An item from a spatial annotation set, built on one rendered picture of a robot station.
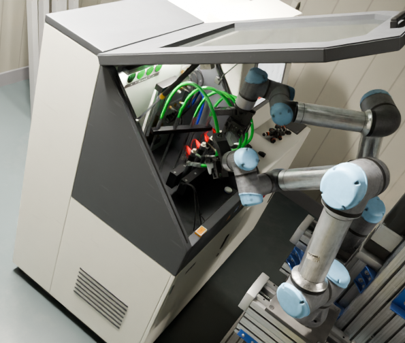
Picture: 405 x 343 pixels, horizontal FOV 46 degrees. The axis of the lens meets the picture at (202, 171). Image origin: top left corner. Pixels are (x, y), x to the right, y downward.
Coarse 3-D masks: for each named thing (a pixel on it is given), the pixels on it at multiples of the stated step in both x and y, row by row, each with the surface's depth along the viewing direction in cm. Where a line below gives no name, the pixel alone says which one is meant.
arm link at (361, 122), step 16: (272, 96) 171; (272, 112) 164; (288, 112) 163; (304, 112) 165; (320, 112) 165; (336, 112) 166; (352, 112) 166; (368, 112) 167; (384, 112) 167; (336, 128) 168; (352, 128) 167; (368, 128) 166; (384, 128) 166
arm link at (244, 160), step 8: (232, 152) 159; (240, 152) 152; (248, 152) 153; (256, 152) 154; (232, 160) 157; (240, 160) 152; (248, 160) 153; (256, 160) 154; (232, 168) 160; (240, 168) 154; (248, 168) 153
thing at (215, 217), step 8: (232, 200) 214; (240, 200) 218; (224, 208) 208; (232, 208) 212; (240, 208) 232; (216, 216) 202; (224, 216) 206; (232, 216) 226; (208, 224) 197; (216, 224) 201; (224, 224) 218; (192, 232) 191; (208, 232) 196; (216, 232) 214; (192, 240) 187; (200, 240) 191; (208, 240) 208; (192, 248) 186; (200, 248) 202; (192, 256) 196; (184, 264) 192
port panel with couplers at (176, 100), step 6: (180, 66) 213; (186, 66) 217; (180, 72) 216; (186, 78) 225; (180, 90) 227; (174, 96) 226; (180, 96) 232; (174, 102) 230; (180, 102) 234; (174, 108) 234
